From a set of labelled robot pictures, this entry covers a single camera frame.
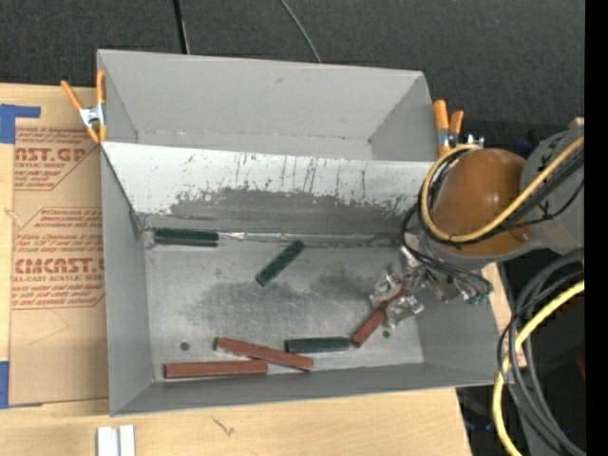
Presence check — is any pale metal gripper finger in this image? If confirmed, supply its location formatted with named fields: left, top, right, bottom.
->
left=382, top=293, right=425, bottom=330
left=369, top=265, right=408, bottom=303

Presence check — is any red-brown block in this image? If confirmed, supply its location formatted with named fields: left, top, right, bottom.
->
left=214, top=336, right=315, bottom=372
left=351, top=280, right=410, bottom=349
left=163, top=359, right=269, bottom=380

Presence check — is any dark green flat block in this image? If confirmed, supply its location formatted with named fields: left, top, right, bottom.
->
left=153, top=227, right=220, bottom=248
left=284, top=335, right=352, bottom=354
left=255, top=239, right=306, bottom=288

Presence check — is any grey metal bin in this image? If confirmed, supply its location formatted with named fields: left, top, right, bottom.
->
left=96, top=48, right=503, bottom=417

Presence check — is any brown cardboard board red print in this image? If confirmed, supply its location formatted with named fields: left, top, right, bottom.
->
left=0, top=82, right=111, bottom=409

